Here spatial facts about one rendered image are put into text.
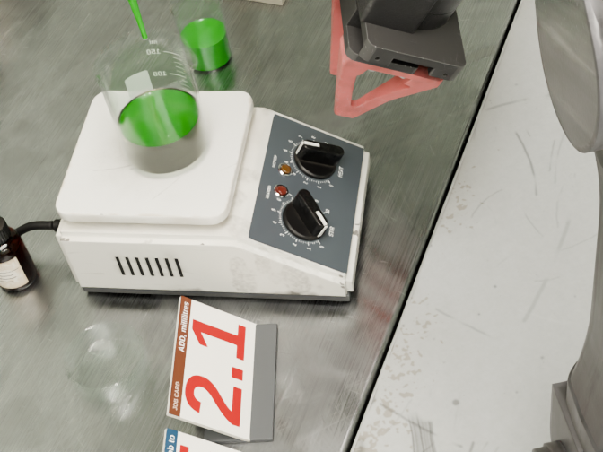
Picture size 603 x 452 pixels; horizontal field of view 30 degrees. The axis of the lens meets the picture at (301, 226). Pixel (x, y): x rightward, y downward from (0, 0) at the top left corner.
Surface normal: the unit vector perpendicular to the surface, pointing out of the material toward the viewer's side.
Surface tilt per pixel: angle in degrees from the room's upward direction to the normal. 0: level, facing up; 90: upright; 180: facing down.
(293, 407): 0
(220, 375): 40
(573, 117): 90
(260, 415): 0
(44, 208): 0
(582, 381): 77
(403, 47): 30
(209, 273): 90
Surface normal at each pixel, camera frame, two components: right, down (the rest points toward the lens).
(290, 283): -0.14, 0.77
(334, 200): 0.38, -0.54
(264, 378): -0.12, -0.64
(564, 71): -0.98, 0.21
